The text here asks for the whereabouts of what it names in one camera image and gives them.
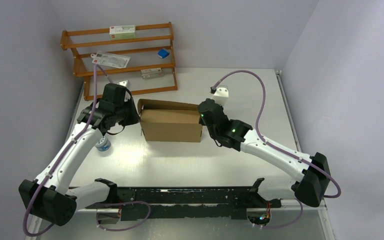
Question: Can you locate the brown cardboard box sheet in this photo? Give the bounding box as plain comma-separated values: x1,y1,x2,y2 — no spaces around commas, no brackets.
137,98,203,143

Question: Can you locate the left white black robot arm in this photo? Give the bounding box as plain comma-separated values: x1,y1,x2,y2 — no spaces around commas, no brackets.
18,81,140,226

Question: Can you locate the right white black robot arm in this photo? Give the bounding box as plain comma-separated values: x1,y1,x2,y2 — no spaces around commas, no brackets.
198,98,331,208

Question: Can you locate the small white box lower shelf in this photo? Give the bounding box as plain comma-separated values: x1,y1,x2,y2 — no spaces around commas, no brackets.
140,67,164,80

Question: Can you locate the small blue box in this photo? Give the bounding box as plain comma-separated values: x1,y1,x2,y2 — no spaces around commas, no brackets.
157,48,170,59

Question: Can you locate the white green box top shelf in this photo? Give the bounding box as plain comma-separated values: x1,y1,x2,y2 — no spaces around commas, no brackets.
109,25,136,40

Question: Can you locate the blue white patterned round tape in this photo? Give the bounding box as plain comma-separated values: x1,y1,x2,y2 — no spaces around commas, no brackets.
95,136,111,152

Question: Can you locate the clear plastic package red label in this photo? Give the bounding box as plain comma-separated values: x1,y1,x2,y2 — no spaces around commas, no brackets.
90,51,131,69

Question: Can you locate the orange wooden shelf rack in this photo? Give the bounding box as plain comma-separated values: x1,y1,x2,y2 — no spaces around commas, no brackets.
60,22,178,101

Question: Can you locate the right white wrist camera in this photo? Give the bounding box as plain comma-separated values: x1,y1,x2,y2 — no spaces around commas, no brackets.
210,85,229,107

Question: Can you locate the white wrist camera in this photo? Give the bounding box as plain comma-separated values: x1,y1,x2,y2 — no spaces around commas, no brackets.
210,85,229,107
118,80,131,89

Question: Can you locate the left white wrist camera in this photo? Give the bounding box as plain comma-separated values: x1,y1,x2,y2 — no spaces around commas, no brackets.
118,80,131,89

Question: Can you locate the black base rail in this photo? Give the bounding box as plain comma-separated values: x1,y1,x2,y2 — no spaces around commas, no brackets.
87,178,282,221

